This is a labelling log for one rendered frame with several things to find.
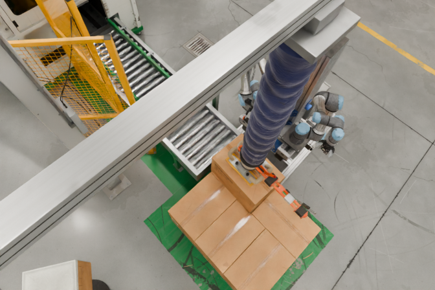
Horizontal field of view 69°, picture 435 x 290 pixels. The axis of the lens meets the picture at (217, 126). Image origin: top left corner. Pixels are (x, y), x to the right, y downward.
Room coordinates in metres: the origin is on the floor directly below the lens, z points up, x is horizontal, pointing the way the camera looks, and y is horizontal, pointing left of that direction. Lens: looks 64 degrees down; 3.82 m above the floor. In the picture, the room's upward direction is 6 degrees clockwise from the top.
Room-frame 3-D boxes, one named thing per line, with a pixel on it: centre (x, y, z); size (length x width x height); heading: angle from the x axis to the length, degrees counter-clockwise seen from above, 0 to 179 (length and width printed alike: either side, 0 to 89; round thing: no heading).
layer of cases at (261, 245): (0.58, -0.36, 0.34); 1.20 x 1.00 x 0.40; 49
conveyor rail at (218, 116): (2.25, 0.62, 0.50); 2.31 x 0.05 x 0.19; 49
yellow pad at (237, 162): (0.93, -0.26, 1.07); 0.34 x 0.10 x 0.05; 46
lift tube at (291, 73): (1.00, -0.33, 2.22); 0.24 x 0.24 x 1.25
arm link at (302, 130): (1.31, -0.78, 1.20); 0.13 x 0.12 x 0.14; 78
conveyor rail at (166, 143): (1.76, 1.04, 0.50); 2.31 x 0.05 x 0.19; 49
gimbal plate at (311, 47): (1.00, -0.33, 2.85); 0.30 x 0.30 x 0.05; 49
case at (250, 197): (1.00, -0.33, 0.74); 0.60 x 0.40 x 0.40; 47
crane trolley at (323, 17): (1.00, -0.33, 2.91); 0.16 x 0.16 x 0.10; 49
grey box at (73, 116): (1.04, 1.11, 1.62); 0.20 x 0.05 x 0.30; 49
